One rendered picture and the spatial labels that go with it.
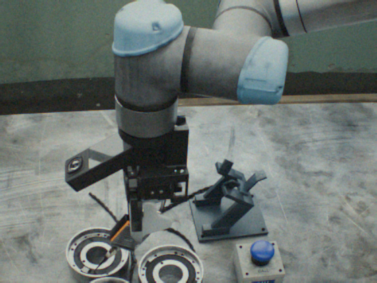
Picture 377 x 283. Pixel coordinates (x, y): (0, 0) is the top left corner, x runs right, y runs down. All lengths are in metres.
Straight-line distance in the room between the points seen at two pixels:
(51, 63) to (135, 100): 1.93
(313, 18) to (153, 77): 0.21
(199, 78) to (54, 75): 2.01
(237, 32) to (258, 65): 0.05
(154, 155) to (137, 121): 0.08
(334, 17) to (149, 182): 0.31
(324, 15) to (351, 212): 0.51
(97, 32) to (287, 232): 1.63
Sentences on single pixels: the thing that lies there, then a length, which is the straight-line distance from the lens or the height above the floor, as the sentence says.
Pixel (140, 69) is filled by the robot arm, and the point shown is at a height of 1.23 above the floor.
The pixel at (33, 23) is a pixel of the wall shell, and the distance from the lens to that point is 2.44.
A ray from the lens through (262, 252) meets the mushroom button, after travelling 0.88.
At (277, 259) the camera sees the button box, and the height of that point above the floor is 0.85.
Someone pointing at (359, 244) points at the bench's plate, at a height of 0.80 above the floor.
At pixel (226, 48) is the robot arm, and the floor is 1.26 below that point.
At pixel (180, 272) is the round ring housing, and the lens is 0.91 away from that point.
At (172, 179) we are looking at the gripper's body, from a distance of 0.71.
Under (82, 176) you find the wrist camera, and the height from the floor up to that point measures 1.06.
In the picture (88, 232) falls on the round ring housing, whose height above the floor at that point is 0.83.
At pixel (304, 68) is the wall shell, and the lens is 2.71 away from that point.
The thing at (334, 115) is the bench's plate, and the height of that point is 0.80.
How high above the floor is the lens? 1.56
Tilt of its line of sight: 41 degrees down
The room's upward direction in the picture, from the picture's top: 4 degrees clockwise
